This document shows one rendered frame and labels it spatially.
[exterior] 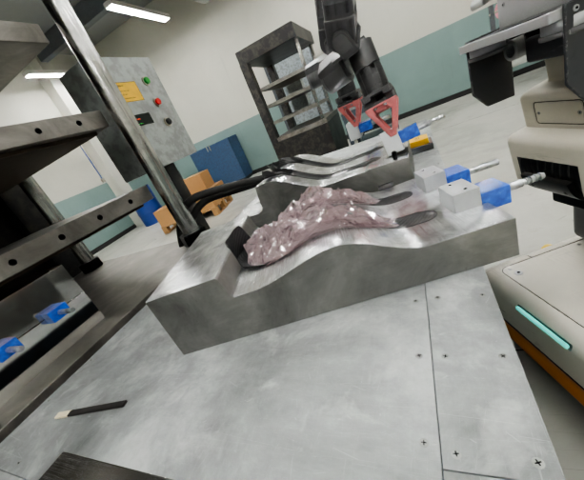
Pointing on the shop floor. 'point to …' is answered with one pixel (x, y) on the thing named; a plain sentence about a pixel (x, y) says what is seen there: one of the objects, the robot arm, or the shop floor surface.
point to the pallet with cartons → (191, 194)
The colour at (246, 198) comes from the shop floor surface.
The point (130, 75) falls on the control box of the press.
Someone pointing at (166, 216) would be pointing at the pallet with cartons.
